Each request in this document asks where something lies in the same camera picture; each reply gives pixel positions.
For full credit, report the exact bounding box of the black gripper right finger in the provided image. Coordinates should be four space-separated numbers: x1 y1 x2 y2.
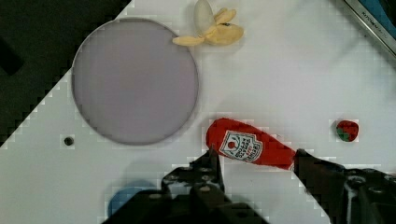
293 149 396 224

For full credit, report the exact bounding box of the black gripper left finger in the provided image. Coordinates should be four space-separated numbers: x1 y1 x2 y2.
102 149 268 224

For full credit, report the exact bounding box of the red plush ketchup bottle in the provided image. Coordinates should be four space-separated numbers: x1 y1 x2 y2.
205 118 295 170

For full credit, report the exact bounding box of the small red green strawberry toy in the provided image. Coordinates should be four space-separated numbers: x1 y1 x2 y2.
336 120 360 142

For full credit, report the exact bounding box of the blue cup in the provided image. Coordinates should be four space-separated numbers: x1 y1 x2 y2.
107 187 148 217

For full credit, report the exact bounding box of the grey round plate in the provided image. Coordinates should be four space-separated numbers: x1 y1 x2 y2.
72 18 199 146

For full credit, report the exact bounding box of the yellow plush peeled banana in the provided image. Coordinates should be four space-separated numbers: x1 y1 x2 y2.
173 0 244 47

